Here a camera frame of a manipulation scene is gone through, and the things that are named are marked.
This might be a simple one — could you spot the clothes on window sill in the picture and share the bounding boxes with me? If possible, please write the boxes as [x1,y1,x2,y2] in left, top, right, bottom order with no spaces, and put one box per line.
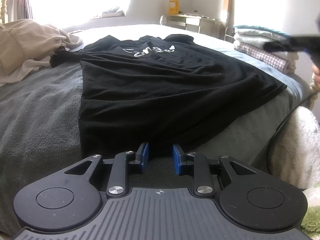
[101,8,125,18]

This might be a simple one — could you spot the cardboard sheet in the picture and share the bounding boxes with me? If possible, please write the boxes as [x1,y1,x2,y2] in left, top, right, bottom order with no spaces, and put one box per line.
[223,0,235,27]

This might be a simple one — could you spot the white low cabinet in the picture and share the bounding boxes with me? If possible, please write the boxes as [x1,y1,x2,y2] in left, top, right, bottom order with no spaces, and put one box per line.
[159,14,225,39]

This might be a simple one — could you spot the cream carved headboard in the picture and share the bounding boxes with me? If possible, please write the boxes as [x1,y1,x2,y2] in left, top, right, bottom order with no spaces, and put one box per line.
[0,0,9,24]

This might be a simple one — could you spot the black t-shirt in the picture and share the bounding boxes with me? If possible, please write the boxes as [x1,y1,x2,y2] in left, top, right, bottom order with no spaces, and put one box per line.
[50,34,286,157]

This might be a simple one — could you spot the grey bed blanket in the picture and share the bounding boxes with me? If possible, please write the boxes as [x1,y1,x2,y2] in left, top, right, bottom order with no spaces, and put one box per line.
[0,24,312,235]

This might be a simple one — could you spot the folded clothes stack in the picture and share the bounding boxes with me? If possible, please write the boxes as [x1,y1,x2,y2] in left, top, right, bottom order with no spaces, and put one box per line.
[233,25,299,75]

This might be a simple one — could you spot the person right hand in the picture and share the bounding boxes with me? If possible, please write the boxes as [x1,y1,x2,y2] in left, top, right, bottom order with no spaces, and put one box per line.
[311,64,320,88]

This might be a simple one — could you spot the metal shoe rack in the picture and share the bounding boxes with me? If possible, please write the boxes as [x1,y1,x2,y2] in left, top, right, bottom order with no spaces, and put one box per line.
[223,26,235,43]

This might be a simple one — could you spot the beige clothes pile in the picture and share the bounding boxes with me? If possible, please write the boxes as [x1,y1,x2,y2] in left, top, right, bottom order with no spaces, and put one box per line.
[1,19,82,86]

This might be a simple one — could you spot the yellow box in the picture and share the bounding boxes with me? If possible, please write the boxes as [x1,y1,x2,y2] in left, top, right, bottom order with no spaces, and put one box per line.
[169,0,180,15]

